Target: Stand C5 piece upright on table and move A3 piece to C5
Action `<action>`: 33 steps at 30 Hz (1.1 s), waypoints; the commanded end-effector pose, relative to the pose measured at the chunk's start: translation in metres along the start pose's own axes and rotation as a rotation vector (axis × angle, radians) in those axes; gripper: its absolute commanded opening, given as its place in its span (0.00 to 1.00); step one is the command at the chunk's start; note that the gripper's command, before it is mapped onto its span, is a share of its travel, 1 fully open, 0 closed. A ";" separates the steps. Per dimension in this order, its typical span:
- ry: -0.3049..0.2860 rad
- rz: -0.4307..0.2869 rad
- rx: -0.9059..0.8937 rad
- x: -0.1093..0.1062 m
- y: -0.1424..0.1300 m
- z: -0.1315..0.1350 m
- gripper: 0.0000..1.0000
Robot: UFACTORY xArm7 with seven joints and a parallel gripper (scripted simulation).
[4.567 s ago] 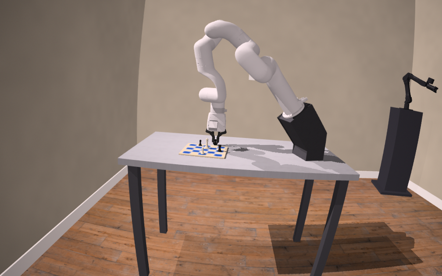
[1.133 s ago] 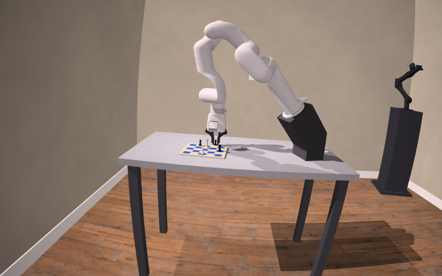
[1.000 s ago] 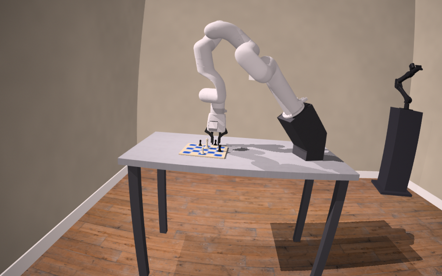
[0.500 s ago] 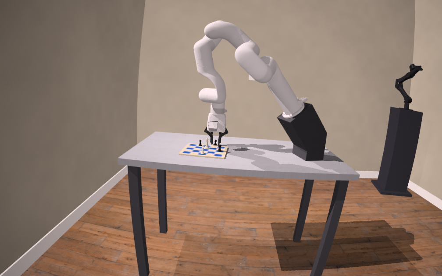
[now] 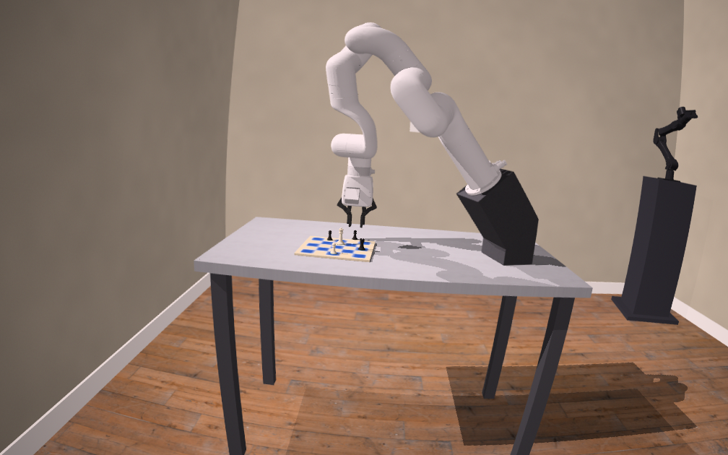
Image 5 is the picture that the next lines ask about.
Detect blue and cream checkered chessboard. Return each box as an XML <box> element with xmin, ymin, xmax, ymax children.
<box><xmin>294</xmin><ymin>236</ymin><xmax>375</xmax><ymax>262</ymax></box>

